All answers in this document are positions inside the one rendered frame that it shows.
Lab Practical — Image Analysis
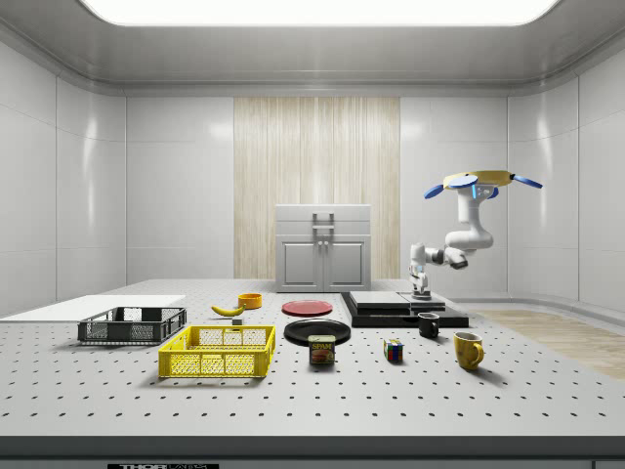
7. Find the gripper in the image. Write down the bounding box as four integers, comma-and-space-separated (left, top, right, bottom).
408, 269, 432, 295

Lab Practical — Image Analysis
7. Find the black mug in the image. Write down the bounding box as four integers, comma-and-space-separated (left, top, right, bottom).
417, 312, 441, 339

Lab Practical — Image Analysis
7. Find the black stove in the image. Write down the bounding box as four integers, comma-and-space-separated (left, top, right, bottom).
340, 290, 472, 329

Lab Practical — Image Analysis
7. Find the puzzle cube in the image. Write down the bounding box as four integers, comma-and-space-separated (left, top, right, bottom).
383, 337, 405, 364

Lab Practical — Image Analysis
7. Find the yellow mug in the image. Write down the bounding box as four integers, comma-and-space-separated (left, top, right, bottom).
452, 331, 486, 371

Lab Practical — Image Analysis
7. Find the white cabinet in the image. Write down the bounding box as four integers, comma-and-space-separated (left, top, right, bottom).
274, 203, 373, 294

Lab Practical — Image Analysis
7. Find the red plate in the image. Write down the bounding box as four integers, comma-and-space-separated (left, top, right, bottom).
281, 299, 334, 318

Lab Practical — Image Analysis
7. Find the flat-sided can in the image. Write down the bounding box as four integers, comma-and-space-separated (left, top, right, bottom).
307, 333, 337, 366

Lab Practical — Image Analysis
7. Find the black plate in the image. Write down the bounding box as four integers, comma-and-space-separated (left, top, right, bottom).
282, 318, 354, 346

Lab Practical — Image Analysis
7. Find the yellow basket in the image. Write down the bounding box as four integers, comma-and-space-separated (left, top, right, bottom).
157, 324, 277, 379

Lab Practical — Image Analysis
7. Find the dark grey basket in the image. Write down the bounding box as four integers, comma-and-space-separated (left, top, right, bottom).
76, 306, 188, 346

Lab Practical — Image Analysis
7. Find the white board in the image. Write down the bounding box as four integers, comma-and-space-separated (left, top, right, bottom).
0, 294, 188, 323

